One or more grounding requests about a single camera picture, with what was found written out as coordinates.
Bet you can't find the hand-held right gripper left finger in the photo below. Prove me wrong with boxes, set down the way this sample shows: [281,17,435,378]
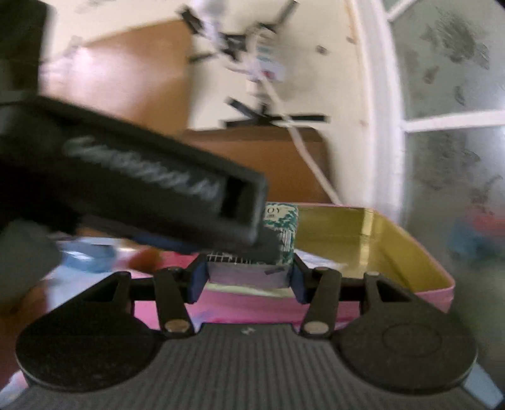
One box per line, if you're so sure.
[83,254,208,338]

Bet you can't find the pink tin box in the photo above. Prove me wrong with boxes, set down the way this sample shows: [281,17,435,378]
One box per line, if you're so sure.
[130,203,455,329]

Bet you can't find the blue plastic packet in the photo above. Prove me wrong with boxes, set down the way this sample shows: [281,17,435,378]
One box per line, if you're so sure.
[58,240,117,273]

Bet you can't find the green patterned small box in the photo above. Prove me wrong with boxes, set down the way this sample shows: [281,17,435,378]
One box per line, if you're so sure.
[208,202,299,289]

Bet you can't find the brown wooden door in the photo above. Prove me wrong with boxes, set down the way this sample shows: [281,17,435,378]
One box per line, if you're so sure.
[41,20,192,137]

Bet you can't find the black tape cross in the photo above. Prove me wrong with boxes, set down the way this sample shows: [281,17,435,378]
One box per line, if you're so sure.
[224,98,329,129]

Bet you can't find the white cable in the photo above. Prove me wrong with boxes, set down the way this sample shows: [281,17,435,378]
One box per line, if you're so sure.
[258,77,345,204]

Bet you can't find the white power strip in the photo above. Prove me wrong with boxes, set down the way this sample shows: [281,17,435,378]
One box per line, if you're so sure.
[248,24,288,84]

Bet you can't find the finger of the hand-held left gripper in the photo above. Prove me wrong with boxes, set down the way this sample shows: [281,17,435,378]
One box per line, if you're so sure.
[205,226,285,264]
[132,231,206,254]

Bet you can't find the black tape strips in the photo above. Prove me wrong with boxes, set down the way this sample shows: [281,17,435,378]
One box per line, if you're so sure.
[178,0,301,64]

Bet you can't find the white window frame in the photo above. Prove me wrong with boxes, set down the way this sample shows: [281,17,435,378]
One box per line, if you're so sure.
[347,0,505,237]

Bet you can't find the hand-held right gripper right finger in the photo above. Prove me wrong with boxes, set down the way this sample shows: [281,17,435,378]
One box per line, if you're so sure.
[290,255,414,337]

